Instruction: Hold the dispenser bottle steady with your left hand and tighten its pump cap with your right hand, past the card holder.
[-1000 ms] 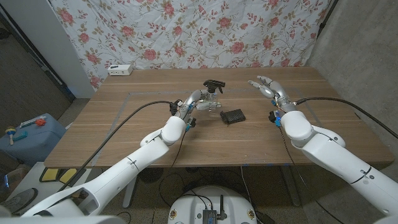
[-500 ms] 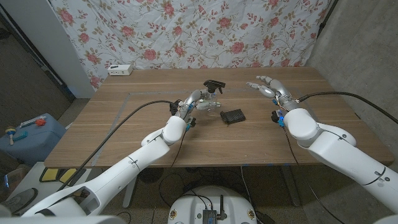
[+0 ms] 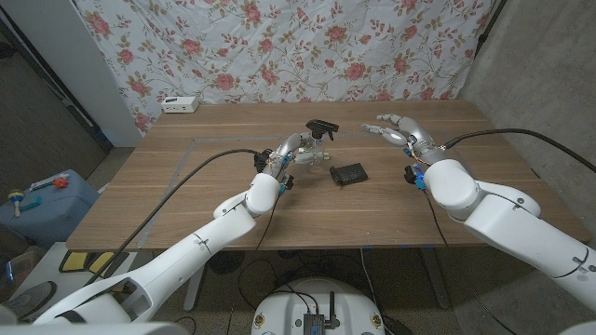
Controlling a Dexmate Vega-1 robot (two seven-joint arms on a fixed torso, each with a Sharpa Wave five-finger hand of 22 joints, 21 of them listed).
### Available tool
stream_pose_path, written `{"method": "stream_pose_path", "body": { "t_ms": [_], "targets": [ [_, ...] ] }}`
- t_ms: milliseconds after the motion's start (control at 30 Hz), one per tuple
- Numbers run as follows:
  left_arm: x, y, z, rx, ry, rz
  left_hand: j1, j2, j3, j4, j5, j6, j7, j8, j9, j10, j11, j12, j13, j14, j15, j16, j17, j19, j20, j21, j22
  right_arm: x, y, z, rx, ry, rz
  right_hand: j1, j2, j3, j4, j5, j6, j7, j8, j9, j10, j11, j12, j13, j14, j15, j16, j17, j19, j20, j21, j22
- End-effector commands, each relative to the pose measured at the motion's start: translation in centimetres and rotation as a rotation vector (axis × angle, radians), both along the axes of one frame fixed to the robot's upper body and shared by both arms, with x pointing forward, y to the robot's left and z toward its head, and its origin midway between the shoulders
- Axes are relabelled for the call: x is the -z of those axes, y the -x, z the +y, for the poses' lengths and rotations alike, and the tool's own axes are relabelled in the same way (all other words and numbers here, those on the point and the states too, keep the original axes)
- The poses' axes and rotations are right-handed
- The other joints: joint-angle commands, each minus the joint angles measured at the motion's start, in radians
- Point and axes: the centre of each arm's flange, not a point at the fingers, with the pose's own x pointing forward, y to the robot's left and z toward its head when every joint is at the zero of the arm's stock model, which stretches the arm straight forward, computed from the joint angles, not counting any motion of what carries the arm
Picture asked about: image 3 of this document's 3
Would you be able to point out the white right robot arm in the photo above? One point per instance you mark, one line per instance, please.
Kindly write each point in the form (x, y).
(512, 223)

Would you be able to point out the grey module with antenna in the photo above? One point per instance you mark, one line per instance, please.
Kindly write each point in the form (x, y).
(314, 323)

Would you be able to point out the black backdrop stand pole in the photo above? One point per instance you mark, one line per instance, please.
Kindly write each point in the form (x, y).
(490, 29)

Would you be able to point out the white pillar panel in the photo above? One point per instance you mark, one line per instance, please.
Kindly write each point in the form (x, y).
(70, 56)

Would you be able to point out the black card holder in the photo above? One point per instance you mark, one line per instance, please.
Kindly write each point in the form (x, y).
(349, 173)

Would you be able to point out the black pump cap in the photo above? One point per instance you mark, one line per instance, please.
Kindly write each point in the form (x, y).
(321, 125)

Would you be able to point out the white table leg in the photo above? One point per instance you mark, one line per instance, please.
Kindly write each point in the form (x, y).
(193, 293)

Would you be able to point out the dark table leg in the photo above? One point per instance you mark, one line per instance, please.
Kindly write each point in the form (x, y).
(435, 279)

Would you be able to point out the wooden maraca toy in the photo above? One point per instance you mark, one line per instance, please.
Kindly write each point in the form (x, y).
(15, 196)

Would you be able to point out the yellow black floor mat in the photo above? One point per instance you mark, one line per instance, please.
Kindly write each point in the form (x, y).
(74, 260)

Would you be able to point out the teal toy piece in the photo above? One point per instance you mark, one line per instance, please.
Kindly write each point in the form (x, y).
(31, 203)

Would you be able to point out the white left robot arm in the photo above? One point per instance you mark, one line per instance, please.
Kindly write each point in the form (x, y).
(186, 251)

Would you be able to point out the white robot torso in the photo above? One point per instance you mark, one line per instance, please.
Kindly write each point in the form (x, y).
(279, 312)

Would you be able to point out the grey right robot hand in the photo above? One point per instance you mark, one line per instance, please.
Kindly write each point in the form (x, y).
(414, 135)

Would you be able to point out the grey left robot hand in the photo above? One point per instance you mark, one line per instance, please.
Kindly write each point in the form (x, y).
(288, 146)

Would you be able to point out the floral backdrop cloth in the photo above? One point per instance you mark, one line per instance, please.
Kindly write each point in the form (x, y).
(279, 46)

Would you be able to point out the white power strip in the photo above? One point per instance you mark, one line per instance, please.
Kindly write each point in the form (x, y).
(179, 104)

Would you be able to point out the grey shoe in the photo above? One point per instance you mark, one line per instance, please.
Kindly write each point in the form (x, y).
(32, 300)

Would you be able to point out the blue storage box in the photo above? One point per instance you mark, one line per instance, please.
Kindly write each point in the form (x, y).
(51, 218)

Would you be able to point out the clear dispenser bottle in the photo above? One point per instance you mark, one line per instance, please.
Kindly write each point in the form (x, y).
(313, 148)

